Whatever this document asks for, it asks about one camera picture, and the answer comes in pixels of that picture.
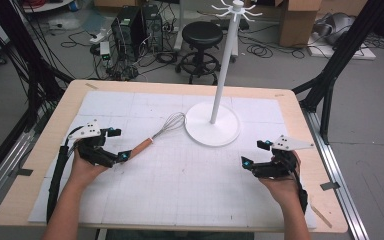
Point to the aluminium rail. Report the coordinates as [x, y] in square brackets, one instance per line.
[3, 166]
[340, 173]

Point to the person's left hand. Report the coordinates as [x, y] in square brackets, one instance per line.
[85, 173]

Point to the white box with green light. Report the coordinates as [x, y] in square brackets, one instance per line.
[105, 50]

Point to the large cardboard box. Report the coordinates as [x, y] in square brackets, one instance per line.
[298, 23]

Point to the white grid mat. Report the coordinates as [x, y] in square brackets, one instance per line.
[180, 186]

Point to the white metal pole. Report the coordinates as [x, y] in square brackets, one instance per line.
[180, 23]

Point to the flat cardboard box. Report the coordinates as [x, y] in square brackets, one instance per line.
[116, 2]

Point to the white flat board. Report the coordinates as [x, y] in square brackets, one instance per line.
[360, 53]

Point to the beige masking tape strip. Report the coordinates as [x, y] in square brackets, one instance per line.
[91, 86]
[320, 215]

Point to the white round table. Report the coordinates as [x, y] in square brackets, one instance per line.
[46, 6]

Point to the person's right hand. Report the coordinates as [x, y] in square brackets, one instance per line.
[285, 186]

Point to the white hook stand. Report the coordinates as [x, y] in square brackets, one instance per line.
[212, 128]

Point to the black round stool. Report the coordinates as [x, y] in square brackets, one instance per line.
[202, 35]

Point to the black computer tower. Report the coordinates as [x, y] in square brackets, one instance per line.
[126, 33]
[153, 28]

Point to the black tape strip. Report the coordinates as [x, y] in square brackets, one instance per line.
[21, 172]
[330, 186]

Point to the white power strip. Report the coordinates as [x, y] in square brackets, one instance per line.
[100, 36]

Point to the grey bag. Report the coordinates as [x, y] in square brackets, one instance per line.
[336, 26]

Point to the black metal frame stand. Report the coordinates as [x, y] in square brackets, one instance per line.
[336, 66]
[30, 76]

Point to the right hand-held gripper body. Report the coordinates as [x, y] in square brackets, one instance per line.
[276, 168]

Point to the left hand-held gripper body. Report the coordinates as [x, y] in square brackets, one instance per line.
[90, 148]

